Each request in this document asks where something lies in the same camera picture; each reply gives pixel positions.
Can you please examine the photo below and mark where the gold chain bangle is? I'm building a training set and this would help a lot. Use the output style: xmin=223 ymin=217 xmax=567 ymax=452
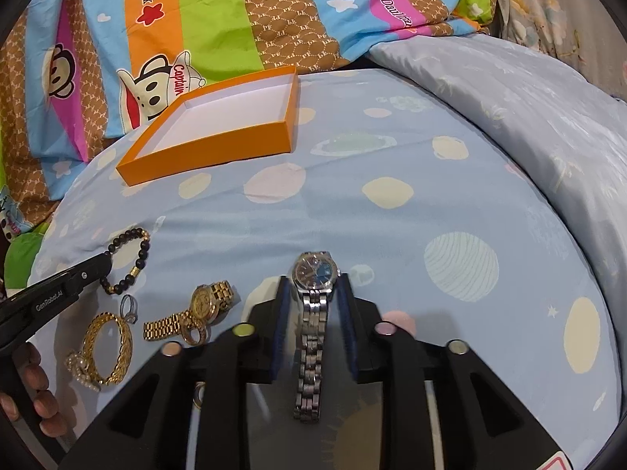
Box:
xmin=80 ymin=312 xmax=133 ymax=390

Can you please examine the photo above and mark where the black bead bracelet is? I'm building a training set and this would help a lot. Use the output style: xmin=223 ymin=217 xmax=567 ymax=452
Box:
xmin=99 ymin=226 xmax=152 ymax=296

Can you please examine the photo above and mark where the gold wristwatch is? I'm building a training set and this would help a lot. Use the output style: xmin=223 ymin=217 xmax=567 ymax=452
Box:
xmin=142 ymin=281 xmax=235 ymax=346

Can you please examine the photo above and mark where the silver wristwatch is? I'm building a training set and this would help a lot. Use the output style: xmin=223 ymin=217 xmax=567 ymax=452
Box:
xmin=291 ymin=251 xmax=339 ymax=423

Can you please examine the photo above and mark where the orange shallow jewelry box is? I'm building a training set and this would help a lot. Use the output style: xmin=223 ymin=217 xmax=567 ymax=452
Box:
xmin=117 ymin=66 xmax=300 ymax=186

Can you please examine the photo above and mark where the person's left hand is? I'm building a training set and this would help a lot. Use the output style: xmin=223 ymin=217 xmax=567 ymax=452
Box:
xmin=18 ymin=342 xmax=68 ymax=438

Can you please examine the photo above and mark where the colourful striped monkey blanket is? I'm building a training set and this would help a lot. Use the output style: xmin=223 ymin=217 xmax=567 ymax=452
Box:
xmin=1 ymin=0 xmax=496 ymax=239

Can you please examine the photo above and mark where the pale blue duvet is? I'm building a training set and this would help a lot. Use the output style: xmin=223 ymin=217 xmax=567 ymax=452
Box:
xmin=370 ymin=34 xmax=626 ymax=334

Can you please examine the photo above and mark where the grey floral fabric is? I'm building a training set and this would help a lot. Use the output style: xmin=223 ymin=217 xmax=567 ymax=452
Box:
xmin=497 ymin=0 xmax=626 ymax=100

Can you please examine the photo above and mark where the white pearl bracelet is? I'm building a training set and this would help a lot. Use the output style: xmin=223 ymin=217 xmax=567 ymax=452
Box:
xmin=65 ymin=349 xmax=102 ymax=394

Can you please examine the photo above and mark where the silver ring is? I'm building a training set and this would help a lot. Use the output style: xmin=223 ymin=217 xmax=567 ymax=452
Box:
xmin=119 ymin=294 xmax=140 ymax=325

